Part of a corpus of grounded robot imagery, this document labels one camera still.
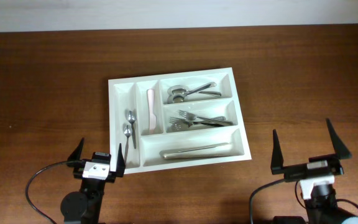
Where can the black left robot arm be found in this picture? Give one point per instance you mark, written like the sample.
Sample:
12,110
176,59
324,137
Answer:
84,205

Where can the white plastic cutlery tray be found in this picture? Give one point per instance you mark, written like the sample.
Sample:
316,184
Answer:
131,94

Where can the white plastic knife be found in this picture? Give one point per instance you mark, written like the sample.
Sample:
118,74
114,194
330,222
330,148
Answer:
152,116

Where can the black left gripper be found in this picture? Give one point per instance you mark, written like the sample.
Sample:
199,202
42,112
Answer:
120,167

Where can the metal fork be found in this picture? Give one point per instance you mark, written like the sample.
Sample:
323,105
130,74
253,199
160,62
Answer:
181,120
185,127
192,117

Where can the small metal spoon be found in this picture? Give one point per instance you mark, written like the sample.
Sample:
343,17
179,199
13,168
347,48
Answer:
131,118
128,133

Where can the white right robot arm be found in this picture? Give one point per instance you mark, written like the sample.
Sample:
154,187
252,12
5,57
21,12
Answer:
321,208

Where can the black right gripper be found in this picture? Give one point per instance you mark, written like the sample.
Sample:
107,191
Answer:
342,152

